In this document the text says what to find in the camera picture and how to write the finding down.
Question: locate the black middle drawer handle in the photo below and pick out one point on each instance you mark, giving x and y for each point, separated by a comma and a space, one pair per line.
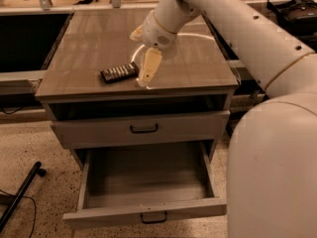
153, 217

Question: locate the wooden drawer cabinet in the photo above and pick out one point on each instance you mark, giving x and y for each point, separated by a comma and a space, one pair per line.
193, 75

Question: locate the closed top drawer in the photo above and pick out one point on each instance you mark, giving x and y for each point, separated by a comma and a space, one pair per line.
113, 132

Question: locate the black top drawer handle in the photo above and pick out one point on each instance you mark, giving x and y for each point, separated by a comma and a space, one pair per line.
144, 130

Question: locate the black stand leg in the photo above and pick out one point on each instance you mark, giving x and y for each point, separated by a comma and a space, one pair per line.
10, 201

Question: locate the black drawer handle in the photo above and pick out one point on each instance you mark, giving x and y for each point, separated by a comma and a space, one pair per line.
144, 130
153, 217

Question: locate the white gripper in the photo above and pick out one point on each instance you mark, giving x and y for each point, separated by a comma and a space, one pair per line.
155, 34

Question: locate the black headset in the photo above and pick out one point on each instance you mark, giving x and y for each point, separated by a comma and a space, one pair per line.
297, 17

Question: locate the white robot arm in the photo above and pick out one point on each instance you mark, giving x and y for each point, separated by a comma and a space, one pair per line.
272, 161

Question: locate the open middle drawer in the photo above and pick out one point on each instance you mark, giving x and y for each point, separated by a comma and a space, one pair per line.
120, 183

